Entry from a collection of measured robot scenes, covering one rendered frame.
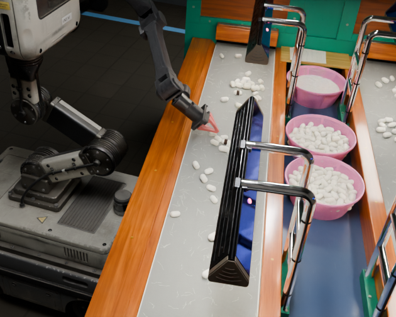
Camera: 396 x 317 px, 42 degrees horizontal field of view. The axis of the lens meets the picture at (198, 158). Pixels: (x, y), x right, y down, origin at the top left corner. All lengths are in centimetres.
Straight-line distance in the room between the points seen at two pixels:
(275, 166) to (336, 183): 22
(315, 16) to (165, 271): 157
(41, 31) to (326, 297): 112
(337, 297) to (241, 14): 152
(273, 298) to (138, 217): 46
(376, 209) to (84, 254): 101
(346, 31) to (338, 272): 136
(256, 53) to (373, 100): 75
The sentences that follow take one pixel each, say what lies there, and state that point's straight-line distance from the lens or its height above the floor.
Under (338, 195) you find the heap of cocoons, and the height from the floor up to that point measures 74.
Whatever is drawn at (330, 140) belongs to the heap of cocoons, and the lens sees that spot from 202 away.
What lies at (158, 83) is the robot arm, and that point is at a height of 95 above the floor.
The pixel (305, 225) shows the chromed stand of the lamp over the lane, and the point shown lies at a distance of 120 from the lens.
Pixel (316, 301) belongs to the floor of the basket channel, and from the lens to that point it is 152.
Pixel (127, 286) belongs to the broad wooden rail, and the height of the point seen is 77.
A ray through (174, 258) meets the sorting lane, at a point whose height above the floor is 74.
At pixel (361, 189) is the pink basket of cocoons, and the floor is 76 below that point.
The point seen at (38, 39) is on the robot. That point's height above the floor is 119.
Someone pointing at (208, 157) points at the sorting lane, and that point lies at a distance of 182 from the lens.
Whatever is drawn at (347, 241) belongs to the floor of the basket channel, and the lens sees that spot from 171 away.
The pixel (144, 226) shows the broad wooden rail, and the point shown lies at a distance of 151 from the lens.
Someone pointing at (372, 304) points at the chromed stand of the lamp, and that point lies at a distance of 151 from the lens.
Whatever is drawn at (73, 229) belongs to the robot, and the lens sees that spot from 194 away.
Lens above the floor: 183
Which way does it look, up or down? 37 degrees down
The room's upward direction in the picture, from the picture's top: 4 degrees clockwise
